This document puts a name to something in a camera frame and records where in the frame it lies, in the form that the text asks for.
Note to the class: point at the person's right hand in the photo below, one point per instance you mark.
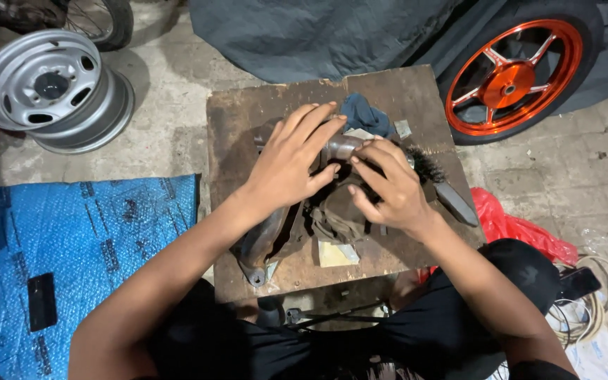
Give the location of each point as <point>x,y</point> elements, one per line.
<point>396,192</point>

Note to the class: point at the orange rimmed motorcycle wheel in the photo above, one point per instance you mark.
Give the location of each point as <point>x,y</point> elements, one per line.
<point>512,79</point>

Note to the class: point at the black phone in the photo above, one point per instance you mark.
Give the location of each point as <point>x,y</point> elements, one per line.
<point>42,302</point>
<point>578,285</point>

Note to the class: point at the black metal stand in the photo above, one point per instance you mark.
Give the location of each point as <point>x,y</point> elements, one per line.
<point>330,315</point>

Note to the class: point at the small sandpaper piece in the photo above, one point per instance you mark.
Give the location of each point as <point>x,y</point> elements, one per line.
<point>402,129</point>

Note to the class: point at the blue bubble wrap sheet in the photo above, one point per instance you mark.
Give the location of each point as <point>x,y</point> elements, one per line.
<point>98,237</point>

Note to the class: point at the silver steel wheel rim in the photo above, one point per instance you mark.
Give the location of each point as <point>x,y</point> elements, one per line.
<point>45,87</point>

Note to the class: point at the worn wooden board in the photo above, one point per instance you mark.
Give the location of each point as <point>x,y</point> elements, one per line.
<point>388,89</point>

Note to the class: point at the rusty metal exhaust pipe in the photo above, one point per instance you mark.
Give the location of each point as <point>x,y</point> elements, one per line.
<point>262,243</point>

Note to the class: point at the white plastic bag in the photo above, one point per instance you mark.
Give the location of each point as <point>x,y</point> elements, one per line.
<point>597,356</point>

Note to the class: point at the person's black shorts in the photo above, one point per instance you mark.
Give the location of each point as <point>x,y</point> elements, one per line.
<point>441,327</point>

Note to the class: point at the dark grey cover sheet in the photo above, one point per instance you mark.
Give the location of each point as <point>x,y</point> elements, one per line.
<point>309,37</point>

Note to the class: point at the folded sandpaper piece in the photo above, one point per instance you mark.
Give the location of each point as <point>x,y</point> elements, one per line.
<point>359,133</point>

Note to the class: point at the large sandpaper piece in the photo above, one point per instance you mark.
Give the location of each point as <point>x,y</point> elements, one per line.
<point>335,254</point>

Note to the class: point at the black spoked wheel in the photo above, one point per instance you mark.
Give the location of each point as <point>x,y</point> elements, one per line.
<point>108,21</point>

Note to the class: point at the blue cloth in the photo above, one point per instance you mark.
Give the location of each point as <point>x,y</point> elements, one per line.
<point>364,116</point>

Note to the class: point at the person's left hand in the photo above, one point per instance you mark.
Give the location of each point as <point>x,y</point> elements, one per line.
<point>283,169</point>

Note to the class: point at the red plastic bag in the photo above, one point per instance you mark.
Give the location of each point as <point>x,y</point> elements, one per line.
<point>515,229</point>

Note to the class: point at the brown rag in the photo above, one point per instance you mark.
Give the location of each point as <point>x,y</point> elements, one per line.
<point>335,221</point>

